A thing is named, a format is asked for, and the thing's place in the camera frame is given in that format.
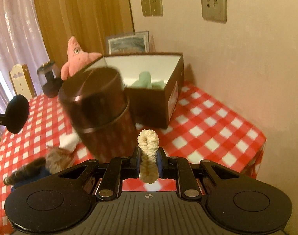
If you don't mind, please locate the grey striped knit sock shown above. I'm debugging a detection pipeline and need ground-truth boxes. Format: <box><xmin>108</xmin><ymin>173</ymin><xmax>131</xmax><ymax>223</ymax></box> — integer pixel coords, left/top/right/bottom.
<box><xmin>3</xmin><ymin>147</ymin><xmax>74</xmax><ymax>186</ymax></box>

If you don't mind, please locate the wooden chair cream seat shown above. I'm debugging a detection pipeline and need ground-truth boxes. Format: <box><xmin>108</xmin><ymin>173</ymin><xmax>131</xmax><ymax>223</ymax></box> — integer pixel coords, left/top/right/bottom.
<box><xmin>9</xmin><ymin>64</ymin><xmax>37</xmax><ymax>100</ymax></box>

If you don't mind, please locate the dark glass jar green lid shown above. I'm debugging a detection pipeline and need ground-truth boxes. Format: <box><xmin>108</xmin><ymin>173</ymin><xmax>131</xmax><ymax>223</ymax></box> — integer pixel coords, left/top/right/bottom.
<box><xmin>37</xmin><ymin>61</ymin><xmax>63</xmax><ymax>98</ymax></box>

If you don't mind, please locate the red white checkered tablecloth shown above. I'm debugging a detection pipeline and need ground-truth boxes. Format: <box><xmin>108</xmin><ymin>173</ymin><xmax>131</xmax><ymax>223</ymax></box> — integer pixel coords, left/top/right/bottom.
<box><xmin>0</xmin><ymin>83</ymin><xmax>266</xmax><ymax>234</ymax></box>

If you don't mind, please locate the white red tissue packet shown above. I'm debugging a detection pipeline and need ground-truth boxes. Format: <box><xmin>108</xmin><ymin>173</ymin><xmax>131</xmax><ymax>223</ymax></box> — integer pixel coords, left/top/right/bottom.
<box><xmin>59</xmin><ymin>133</ymin><xmax>81</xmax><ymax>153</ymax></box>

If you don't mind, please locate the sheer lilac curtain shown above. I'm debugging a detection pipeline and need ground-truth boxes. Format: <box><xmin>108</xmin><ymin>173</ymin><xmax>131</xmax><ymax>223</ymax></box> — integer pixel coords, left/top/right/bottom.
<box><xmin>0</xmin><ymin>0</ymin><xmax>49</xmax><ymax>114</ymax></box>

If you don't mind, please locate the brown cylindrical canister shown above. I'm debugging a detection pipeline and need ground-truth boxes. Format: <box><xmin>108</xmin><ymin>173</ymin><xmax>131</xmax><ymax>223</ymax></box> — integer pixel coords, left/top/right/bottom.
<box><xmin>58</xmin><ymin>67</ymin><xmax>137</xmax><ymax>163</ymax></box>

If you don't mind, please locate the pink starfish plush toy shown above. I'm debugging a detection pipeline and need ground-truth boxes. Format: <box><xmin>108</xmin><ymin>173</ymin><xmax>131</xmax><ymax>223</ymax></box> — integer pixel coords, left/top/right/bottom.
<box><xmin>60</xmin><ymin>36</ymin><xmax>102</xmax><ymax>81</ymax></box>

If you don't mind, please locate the brown cardboard box white inside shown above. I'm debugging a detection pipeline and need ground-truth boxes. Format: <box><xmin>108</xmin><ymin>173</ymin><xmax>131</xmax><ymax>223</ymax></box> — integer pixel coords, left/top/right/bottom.
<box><xmin>84</xmin><ymin>52</ymin><xmax>184</xmax><ymax>128</ymax></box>

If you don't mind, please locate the green cloth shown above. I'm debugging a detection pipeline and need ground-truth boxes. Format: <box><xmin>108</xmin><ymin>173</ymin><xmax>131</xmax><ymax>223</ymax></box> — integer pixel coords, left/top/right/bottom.
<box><xmin>131</xmin><ymin>71</ymin><xmax>165</xmax><ymax>90</ymax></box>

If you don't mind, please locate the framed grey picture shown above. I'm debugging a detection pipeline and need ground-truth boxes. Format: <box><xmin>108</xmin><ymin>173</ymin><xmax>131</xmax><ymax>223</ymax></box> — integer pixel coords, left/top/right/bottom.
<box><xmin>105</xmin><ymin>31</ymin><xmax>149</xmax><ymax>55</ymax></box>

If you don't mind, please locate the orange brown curtain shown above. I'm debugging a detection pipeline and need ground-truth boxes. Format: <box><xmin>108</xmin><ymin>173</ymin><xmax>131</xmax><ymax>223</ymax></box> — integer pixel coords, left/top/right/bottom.
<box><xmin>34</xmin><ymin>0</ymin><xmax>134</xmax><ymax>66</ymax></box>

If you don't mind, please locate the beige double wall socket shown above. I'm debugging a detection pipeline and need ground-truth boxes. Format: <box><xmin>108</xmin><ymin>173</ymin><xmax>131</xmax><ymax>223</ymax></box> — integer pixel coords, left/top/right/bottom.
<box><xmin>141</xmin><ymin>0</ymin><xmax>163</xmax><ymax>17</ymax></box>

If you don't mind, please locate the beige data wall socket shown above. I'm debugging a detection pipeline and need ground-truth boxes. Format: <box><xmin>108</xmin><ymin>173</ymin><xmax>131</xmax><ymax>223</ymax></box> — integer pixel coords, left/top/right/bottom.
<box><xmin>201</xmin><ymin>0</ymin><xmax>227</xmax><ymax>23</ymax></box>

